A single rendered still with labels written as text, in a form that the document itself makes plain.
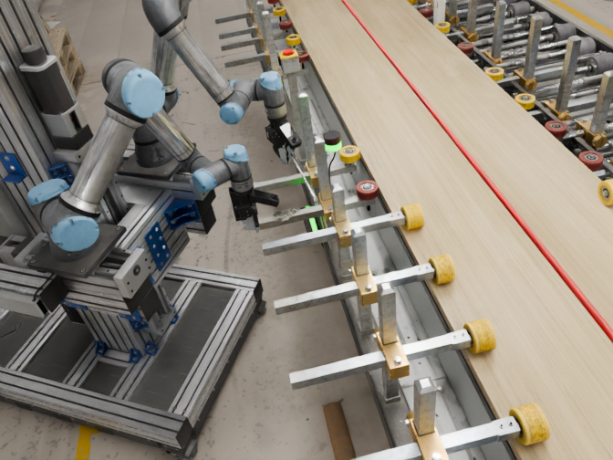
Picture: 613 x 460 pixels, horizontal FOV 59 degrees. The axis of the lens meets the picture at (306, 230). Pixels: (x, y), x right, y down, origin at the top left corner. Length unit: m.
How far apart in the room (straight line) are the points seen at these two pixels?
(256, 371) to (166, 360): 0.42
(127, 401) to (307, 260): 1.21
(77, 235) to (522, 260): 1.27
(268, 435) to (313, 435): 0.19
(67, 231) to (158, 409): 1.01
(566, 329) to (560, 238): 0.35
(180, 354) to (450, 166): 1.39
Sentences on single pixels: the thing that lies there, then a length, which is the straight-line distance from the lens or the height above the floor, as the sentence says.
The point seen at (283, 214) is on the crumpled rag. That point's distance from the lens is 1.97.
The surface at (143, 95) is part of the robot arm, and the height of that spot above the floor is 1.50.
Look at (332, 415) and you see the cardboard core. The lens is 2.34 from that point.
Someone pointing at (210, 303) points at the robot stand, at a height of 0.21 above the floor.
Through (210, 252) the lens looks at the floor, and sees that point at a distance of 3.23.
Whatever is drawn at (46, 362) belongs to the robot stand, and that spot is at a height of 0.21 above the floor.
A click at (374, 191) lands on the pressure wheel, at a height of 0.91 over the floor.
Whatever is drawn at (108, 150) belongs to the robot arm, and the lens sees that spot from 1.55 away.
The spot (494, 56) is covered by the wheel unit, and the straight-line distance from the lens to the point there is 3.03.
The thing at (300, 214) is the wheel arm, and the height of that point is 0.86.
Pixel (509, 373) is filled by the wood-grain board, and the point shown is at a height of 0.90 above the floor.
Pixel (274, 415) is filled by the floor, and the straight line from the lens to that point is 2.47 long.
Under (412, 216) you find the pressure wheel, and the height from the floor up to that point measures 0.97.
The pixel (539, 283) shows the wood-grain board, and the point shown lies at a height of 0.90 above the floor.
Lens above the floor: 2.11
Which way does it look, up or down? 41 degrees down
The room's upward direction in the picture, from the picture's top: 10 degrees counter-clockwise
